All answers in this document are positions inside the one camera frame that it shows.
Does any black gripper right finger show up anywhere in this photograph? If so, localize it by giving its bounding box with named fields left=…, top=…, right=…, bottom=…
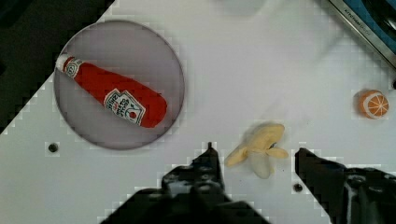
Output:
left=294, top=147, right=396, bottom=224

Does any red plush ketchup bottle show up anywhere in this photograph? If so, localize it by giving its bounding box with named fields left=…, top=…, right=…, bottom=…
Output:
left=55, top=54, right=167, bottom=128

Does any yellow plush peeled banana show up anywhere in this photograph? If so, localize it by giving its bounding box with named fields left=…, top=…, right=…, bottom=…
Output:
left=225, top=124, right=289, bottom=179

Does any orange slice toy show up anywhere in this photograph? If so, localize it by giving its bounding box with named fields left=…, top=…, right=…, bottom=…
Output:
left=356, top=90, right=389, bottom=119

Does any black toaster oven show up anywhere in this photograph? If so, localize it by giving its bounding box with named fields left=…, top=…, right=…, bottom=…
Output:
left=327, top=0, right=396, bottom=68

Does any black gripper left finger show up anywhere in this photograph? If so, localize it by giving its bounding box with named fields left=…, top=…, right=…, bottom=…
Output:
left=101, top=145, right=268, bottom=224

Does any grey round plate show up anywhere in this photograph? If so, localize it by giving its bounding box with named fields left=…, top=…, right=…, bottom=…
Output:
left=54, top=21, right=185, bottom=150

